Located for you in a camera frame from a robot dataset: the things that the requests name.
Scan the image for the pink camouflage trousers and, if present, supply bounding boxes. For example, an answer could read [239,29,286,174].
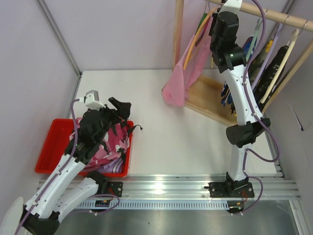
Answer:
[82,120,141,173]

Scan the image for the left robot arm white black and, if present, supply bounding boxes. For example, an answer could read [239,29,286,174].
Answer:
[18,95,132,235]

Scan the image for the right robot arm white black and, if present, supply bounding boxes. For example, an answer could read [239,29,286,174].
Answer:
[209,10,270,198]

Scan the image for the olive camouflage trousers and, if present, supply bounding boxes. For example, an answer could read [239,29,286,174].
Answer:
[248,39,274,112]

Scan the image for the purple hanger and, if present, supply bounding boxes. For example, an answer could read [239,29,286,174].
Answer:
[248,23,283,90]

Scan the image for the orange hanger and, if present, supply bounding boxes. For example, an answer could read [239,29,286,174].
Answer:
[183,7,218,70]

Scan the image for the mint green hanger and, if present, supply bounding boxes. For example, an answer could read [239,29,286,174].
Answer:
[246,18,263,61]

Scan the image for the blue patterned trousers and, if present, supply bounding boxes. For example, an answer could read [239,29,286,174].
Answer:
[221,35,256,107]

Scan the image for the black patterned trousers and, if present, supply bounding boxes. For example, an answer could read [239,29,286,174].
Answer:
[253,45,289,111]

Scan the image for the cream hanger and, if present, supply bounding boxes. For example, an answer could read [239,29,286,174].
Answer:
[260,28,300,104]

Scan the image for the red plastic bin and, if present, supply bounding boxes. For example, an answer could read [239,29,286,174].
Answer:
[35,119,133,178]

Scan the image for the wooden clothes rack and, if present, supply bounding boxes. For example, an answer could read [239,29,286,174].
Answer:
[173,0,313,126]

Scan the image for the plain pink garment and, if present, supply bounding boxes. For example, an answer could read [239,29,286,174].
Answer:
[162,17,213,107]

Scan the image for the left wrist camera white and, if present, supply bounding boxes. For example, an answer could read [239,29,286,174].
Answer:
[78,90,105,110]

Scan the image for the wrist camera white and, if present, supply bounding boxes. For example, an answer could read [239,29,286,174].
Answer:
[220,0,242,14]
[78,90,105,110]

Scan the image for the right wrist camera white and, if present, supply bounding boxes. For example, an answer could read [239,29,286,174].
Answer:
[220,0,242,14]

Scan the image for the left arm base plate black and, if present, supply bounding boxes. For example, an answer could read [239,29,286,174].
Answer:
[105,182,123,197]

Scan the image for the white slotted cable duct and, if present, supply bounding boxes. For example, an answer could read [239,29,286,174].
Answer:
[77,199,229,210]

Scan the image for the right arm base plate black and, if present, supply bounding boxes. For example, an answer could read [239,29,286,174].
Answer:
[204,182,255,198]

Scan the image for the aluminium mounting rail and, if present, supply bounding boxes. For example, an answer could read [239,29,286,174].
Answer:
[108,175,301,200]

